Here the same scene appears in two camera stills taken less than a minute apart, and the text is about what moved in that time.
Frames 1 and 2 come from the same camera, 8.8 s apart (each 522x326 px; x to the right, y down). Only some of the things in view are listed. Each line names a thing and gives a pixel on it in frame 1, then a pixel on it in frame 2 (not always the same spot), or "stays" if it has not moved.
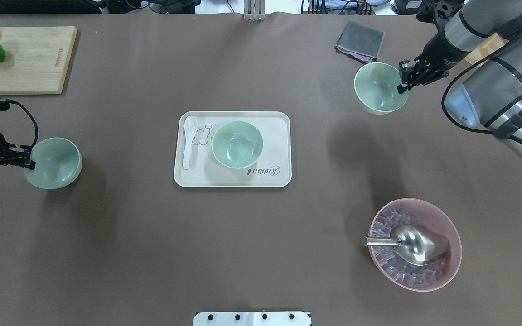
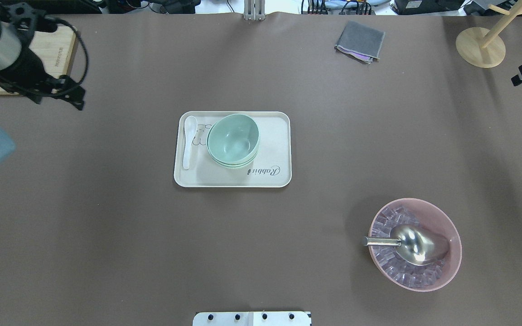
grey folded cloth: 360,41 stays
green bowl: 59,163 → 233,146
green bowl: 375,87 → 232,141
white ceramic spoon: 190,125 stays
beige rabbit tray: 273,169 stays
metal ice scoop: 417,245 stays
